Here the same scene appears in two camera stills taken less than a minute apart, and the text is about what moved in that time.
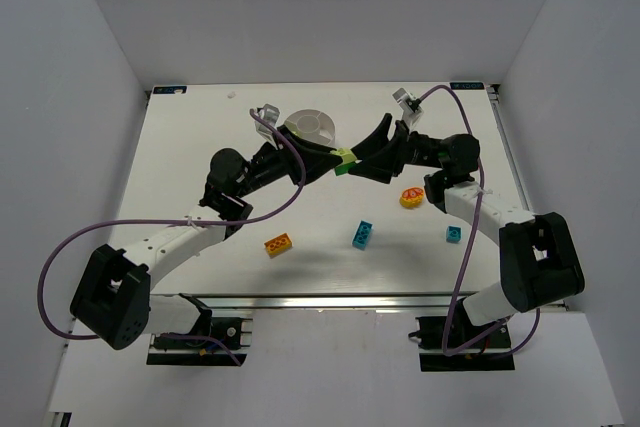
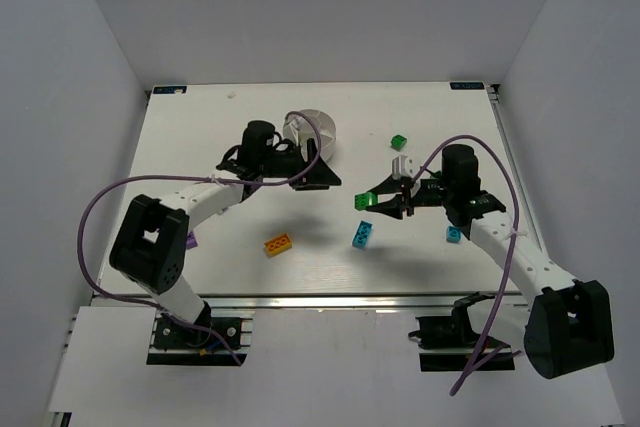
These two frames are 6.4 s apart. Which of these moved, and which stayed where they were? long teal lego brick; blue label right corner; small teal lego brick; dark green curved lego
Moved: dark green curved lego
Stayed: blue label right corner; long teal lego brick; small teal lego brick
